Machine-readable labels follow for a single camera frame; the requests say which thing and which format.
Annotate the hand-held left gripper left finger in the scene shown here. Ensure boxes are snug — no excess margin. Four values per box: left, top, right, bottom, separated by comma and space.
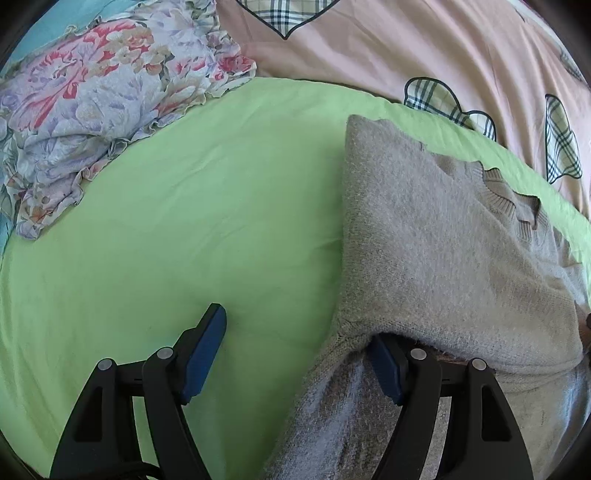
48, 302, 228, 480

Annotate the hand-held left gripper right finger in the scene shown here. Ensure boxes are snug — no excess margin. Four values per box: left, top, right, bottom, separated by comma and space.
369, 332, 534, 480

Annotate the grey knitted sweater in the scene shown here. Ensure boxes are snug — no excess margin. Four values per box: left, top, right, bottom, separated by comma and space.
263, 114, 591, 480

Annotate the light green bed sheet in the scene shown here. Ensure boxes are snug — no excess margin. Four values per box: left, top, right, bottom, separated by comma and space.
0, 76, 591, 480

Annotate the floral ruffled pillow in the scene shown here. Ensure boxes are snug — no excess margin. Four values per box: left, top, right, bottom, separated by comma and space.
0, 0, 257, 241

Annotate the pink quilt with plaid hearts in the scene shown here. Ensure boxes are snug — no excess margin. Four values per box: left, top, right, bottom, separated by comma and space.
217, 0, 591, 208

